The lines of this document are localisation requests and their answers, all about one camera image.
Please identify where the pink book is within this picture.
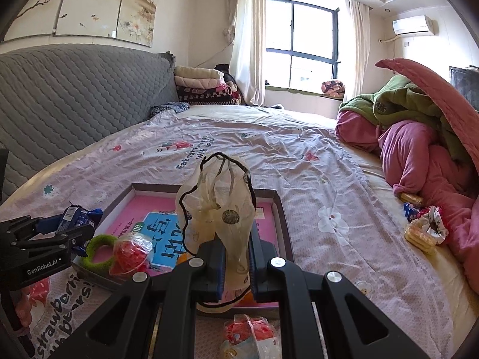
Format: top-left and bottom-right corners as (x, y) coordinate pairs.
(99, 194), (281, 309)

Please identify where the silver snack wrapper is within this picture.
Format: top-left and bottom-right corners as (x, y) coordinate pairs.
(415, 206), (449, 245)

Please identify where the pink book box tray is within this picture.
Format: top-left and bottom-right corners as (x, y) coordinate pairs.
(72, 182), (295, 311)

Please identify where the patterned folded blanket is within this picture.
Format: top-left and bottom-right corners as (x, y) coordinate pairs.
(321, 79), (345, 98)

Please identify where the black television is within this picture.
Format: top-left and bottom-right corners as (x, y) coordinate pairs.
(449, 65), (479, 112)

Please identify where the grey quilted headboard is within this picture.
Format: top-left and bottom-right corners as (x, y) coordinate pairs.
(0, 44), (179, 199)

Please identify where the pink quilted cover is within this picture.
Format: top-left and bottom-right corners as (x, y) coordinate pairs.
(375, 58), (479, 174)

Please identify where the clear packet of red sweets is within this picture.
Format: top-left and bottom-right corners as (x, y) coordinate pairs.
(108, 232), (154, 278)

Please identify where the pink quilt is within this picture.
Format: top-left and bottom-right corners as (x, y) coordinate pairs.
(335, 110), (479, 294)

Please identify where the dark checked folded blanket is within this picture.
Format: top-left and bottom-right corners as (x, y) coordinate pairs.
(176, 84), (242, 106)

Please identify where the dark blue knit cloth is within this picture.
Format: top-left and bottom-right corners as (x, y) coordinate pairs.
(150, 102), (190, 118)

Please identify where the cream curtain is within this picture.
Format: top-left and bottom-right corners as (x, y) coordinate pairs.
(344, 0), (371, 101)
(229, 0), (267, 107)

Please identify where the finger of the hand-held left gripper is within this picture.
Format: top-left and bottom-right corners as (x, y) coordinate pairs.
(0, 216), (57, 250)
(11, 227), (95, 255)

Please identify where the small blue packet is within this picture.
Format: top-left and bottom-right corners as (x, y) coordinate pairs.
(403, 202), (423, 222)

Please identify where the floral wall painting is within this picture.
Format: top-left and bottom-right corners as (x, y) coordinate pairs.
(4, 0), (158, 47)

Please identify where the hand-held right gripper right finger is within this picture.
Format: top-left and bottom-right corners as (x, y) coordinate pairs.
(249, 225), (431, 359)

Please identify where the white air conditioner pipe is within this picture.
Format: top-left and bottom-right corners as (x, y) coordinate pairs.
(378, 35), (398, 60)

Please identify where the green fuzzy ring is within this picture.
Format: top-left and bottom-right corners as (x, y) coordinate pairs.
(83, 234), (121, 270)

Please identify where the red and white snack packet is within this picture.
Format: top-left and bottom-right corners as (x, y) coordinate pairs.
(221, 314), (281, 359)

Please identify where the yellow biscuit packet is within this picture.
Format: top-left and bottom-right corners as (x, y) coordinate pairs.
(404, 219), (438, 255)

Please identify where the blue snack packet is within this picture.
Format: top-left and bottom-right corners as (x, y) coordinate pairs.
(37, 204), (103, 238)

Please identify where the black bag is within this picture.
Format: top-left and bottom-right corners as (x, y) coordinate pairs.
(214, 63), (236, 83)

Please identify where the dark framed window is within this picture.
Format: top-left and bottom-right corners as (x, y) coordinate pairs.
(265, 0), (341, 96)

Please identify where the green blanket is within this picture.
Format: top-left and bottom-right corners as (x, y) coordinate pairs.
(339, 75), (476, 165)

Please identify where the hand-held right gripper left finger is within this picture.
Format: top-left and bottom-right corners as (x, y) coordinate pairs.
(52, 240), (230, 359)

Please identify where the cream folded blanket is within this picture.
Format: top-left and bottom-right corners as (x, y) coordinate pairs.
(174, 65), (225, 80)

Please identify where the white air conditioner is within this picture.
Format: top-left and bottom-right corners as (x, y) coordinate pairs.
(392, 15), (435, 37)

